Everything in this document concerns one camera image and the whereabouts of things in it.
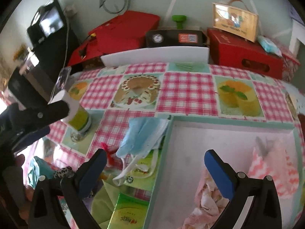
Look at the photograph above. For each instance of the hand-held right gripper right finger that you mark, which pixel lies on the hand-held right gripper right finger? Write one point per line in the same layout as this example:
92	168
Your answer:
219	176

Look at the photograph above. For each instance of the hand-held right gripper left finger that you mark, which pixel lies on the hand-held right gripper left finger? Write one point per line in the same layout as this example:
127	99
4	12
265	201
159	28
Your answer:
95	171

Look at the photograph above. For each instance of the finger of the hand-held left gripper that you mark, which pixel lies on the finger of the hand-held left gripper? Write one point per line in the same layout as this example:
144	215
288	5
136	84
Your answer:
33	136
47	113

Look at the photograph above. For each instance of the yellow-green cloth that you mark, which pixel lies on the yellow-green cloth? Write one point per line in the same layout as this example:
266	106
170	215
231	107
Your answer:
104	201

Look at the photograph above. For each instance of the white bottle green label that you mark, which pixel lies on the white bottle green label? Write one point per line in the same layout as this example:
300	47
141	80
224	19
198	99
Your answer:
79	119

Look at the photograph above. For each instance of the white tray teal rim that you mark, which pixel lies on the white tray teal rim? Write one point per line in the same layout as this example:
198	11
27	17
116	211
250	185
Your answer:
195	138

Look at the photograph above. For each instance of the person's left hand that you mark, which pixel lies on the person's left hand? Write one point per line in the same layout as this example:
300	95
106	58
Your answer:
20	160

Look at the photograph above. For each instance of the red plastic wrapper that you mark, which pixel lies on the red plastic wrapper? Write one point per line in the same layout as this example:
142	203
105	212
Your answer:
109	156

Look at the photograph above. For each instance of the pink floral cloth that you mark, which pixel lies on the pink floral cloth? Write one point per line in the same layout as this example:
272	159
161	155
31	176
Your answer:
209	204

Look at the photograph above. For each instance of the black white patterned scrunchie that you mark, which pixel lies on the black white patterned scrunchie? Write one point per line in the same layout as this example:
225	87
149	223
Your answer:
63	172

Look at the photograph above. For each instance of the teal plastic container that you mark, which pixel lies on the teal plastic container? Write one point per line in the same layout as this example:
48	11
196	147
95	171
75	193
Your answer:
39	170

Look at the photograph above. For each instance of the clear glass dish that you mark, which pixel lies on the clear glass dish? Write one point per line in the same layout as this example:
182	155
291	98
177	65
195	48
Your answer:
79	137

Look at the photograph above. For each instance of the green white flat packet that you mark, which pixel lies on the green white flat packet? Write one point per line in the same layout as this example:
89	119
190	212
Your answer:
144	167

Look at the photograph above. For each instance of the blue face mask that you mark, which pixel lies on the blue face mask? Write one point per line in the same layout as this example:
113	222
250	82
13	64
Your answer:
159	131
133	138

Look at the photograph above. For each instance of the green carton box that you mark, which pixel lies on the green carton box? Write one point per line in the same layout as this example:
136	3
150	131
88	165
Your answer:
128	211

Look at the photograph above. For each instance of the pink zigzag cloth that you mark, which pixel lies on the pink zigzag cloth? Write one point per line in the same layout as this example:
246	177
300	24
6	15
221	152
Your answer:
274	169

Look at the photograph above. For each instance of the dark brown patterned box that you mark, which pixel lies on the dark brown patterned box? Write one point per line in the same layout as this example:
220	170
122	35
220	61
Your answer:
93	63

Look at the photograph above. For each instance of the red cardboard box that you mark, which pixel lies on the red cardboard box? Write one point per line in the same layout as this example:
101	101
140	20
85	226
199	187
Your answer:
124	28
82	52

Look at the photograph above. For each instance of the pink checked printed tablecloth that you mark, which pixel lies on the pink checked printed tablecloth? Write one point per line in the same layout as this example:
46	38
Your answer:
185	93

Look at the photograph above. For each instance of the white power adapter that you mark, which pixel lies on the white power adapter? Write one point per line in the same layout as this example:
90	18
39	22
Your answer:
69	10

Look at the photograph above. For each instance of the white foam board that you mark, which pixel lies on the white foam board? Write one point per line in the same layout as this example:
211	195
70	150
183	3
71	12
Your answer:
154	55

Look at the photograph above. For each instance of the pink patterned box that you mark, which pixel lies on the pink patterned box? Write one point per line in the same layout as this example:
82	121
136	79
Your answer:
289	63

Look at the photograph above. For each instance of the blue tissue packet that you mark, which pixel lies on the blue tissue packet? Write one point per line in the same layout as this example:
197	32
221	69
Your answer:
268	43

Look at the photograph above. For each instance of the black case with gauge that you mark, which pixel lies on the black case with gauge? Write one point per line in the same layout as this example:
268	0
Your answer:
171	39

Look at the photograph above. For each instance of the green dumbbell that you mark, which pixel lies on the green dumbbell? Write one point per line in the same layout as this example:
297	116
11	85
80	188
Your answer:
179	20

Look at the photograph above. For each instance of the white furniture frame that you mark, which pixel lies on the white furniture frame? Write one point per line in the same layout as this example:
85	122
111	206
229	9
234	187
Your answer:
296	37

